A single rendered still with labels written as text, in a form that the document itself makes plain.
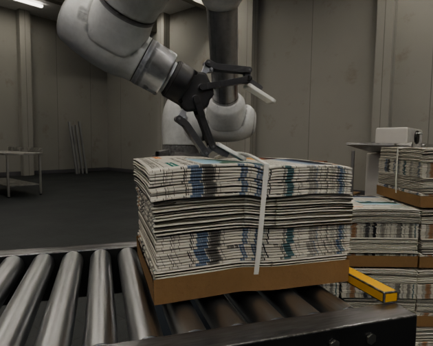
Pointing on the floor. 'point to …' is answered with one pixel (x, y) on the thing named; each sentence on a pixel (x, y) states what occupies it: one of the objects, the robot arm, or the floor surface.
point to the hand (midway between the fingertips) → (253, 128)
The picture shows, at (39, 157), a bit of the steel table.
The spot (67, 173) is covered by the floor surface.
